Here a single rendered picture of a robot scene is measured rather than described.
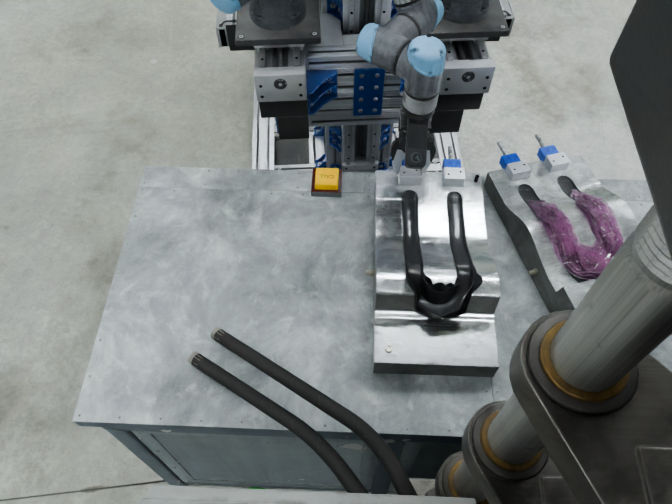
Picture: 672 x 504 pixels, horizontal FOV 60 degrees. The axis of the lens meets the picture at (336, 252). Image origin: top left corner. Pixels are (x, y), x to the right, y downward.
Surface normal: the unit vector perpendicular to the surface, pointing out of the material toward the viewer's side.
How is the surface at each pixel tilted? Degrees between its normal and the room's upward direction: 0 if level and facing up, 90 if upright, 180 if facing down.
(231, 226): 0
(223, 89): 0
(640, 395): 0
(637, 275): 67
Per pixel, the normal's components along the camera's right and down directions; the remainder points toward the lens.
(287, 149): 0.00, -0.54
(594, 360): -0.58, 0.69
